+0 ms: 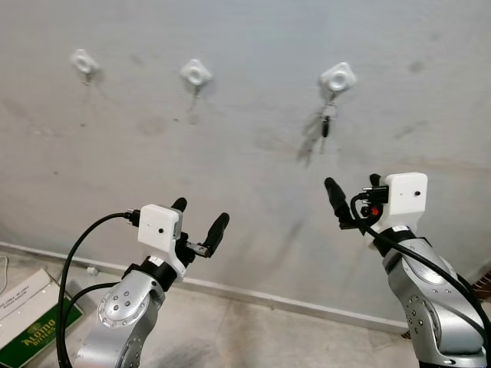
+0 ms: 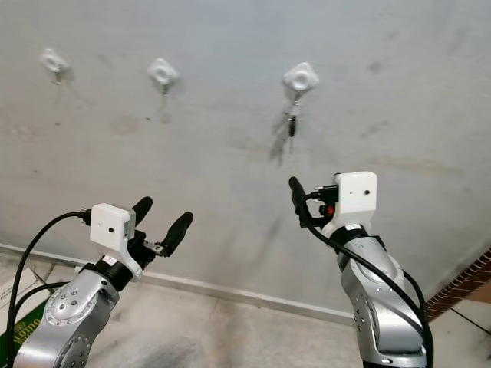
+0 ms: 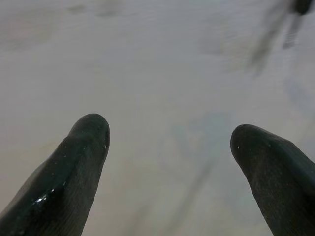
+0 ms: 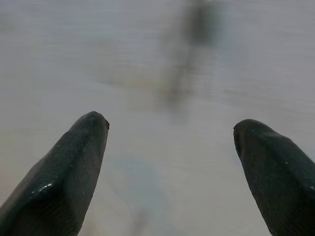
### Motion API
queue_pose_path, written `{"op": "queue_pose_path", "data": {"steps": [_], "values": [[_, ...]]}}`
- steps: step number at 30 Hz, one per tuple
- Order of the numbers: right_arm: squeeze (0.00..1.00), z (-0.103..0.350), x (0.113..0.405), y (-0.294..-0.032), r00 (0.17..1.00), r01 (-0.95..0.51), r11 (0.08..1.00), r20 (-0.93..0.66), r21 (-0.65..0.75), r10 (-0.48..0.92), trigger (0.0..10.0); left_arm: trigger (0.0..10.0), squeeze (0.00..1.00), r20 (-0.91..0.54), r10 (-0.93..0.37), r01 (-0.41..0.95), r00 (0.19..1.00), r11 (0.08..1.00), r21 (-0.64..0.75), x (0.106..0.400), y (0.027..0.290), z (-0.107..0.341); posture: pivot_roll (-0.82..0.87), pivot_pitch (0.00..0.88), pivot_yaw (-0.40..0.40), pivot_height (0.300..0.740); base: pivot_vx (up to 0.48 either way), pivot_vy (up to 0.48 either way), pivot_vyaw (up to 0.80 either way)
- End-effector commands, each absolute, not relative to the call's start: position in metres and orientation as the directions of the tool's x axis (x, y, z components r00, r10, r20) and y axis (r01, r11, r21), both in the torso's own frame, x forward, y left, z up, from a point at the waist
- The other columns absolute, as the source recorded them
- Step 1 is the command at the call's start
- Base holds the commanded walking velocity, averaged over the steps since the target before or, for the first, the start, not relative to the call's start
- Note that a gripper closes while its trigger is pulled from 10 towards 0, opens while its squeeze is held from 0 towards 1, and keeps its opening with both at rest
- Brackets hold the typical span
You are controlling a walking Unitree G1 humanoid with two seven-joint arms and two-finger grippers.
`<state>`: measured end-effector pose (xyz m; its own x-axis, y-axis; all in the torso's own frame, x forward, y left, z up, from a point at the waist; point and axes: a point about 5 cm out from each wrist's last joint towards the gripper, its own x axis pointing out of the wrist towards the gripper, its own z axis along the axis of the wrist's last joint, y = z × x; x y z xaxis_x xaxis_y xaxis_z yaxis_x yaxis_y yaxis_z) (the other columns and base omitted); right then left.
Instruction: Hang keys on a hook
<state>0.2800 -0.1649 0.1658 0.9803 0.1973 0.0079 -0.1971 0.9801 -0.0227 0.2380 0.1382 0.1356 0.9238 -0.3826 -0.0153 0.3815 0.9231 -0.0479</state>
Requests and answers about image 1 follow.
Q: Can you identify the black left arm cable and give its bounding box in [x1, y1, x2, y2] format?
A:
[56, 212, 143, 368]

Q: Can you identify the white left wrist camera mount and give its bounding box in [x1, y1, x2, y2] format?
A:
[138, 204, 188, 278]

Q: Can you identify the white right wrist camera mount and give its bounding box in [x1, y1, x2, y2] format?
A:
[381, 172, 429, 233]

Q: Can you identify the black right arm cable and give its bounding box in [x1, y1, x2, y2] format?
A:
[351, 192, 491, 366]

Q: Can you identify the bunch of keys on ring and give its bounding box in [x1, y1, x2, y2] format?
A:
[318, 94, 338, 140]

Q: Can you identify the white and green cardboard box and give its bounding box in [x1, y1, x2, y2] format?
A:
[0, 268, 84, 368]

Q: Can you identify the white adhesive wall hook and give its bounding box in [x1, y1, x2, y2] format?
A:
[319, 62, 358, 97]
[180, 59, 213, 97]
[71, 49, 101, 82]

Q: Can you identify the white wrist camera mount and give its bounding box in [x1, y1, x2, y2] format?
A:
[138, 204, 188, 278]
[381, 172, 429, 233]

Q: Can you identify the white baseboard strip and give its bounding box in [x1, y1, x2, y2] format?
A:
[0, 242, 409, 334]

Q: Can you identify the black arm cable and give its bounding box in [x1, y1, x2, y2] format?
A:
[351, 192, 491, 366]
[56, 212, 143, 368]

